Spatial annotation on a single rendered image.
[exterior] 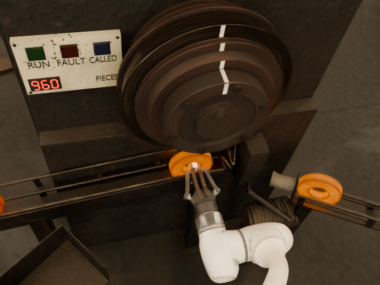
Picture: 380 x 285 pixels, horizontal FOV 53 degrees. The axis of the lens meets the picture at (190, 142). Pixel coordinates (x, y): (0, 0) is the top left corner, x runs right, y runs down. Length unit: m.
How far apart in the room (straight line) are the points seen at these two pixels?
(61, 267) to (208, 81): 0.79
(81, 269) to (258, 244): 0.57
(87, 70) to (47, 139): 0.30
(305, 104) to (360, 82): 1.66
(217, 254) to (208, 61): 0.58
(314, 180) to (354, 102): 1.58
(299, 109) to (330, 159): 1.11
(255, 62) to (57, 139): 0.66
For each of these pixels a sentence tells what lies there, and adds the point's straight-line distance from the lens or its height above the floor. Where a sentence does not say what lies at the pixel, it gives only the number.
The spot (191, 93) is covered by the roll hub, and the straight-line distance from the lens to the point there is 0.88.
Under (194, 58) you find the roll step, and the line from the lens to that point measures 0.89.
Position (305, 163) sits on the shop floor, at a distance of 2.42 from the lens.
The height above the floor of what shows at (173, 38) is 1.32.
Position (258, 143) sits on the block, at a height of 0.80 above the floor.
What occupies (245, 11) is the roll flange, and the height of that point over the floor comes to 1.33.
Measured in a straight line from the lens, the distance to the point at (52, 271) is 1.36.
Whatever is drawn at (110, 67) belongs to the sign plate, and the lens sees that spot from 1.07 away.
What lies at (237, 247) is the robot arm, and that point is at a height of 0.77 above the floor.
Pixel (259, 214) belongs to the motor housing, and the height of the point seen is 0.53.
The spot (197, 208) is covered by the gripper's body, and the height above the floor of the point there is 0.75.
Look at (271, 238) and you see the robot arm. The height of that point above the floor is 0.81.
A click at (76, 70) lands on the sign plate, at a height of 1.13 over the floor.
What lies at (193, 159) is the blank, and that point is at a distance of 1.30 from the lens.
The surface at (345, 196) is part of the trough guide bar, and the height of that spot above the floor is 0.69.
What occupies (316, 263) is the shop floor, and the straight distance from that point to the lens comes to 2.14.
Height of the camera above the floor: 1.86
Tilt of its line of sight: 53 degrees down
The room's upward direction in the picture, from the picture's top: 10 degrees clockwise
